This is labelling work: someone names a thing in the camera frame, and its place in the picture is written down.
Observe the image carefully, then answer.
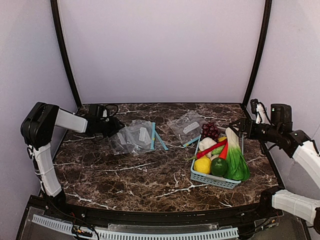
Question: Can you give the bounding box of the clear zip bag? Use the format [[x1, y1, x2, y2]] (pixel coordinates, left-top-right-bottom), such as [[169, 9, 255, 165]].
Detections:
[[108, 127, 136, 155], [167, 110, 208, 148], [126, 119, 169, 155]]

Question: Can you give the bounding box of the green white bok choy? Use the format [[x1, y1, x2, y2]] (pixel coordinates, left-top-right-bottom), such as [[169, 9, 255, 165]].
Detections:
[[224, 127, 250, 182]]

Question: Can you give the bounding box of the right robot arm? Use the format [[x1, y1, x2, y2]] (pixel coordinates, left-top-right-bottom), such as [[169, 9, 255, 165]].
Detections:
[[229, 99, 320, 233]]

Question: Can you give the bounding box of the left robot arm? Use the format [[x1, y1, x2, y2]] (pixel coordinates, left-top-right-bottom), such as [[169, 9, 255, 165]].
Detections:
[[20, 102, 125, 198]]

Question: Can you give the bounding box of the green cucumber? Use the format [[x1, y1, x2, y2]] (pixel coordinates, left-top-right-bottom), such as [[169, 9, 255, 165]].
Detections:
[[211, 145, 225, 155]]

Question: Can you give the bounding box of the purple grape bunch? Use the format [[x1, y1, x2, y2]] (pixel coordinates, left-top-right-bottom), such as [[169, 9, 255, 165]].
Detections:
[[200, 122, 220, 141]]

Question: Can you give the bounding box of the white garlic bulb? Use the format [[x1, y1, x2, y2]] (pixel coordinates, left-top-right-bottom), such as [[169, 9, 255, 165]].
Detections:
[[198, 137, 217, 152]]

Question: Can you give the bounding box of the green avocado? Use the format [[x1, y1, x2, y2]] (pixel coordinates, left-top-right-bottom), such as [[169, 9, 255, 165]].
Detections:
[[210, 157, 228, 177]]

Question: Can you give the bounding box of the red chili pepper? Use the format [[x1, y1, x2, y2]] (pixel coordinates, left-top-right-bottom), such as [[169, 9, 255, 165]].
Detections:
[[186, 139, 228, 161]]

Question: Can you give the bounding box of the yellow lemon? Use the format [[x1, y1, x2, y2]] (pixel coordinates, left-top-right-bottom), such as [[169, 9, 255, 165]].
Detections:
[[193, 156, 212, 174]]

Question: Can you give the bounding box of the light blue plastic basket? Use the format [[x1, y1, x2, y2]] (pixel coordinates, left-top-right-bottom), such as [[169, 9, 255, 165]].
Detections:
[[190, 136, 245, 190]]

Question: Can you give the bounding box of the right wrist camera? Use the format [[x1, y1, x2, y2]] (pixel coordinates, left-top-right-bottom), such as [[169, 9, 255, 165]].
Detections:
[[250, 98, 266, 124]]

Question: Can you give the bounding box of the white slotted cable duct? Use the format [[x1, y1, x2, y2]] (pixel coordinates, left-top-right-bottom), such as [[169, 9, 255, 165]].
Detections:
[[32, 214, 239, 240]]

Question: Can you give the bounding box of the black right frame post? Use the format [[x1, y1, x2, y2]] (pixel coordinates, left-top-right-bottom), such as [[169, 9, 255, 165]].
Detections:
[[241, 0, 273, 109]]

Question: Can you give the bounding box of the black frame post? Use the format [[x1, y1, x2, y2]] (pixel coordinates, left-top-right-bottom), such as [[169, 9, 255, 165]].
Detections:
[[241, 0, 273, 109], [50, 0, 83, 109]]

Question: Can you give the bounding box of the black left frame post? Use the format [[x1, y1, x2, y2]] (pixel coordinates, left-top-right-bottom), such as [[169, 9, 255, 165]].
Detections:
[[50, 0, 83, 109]]

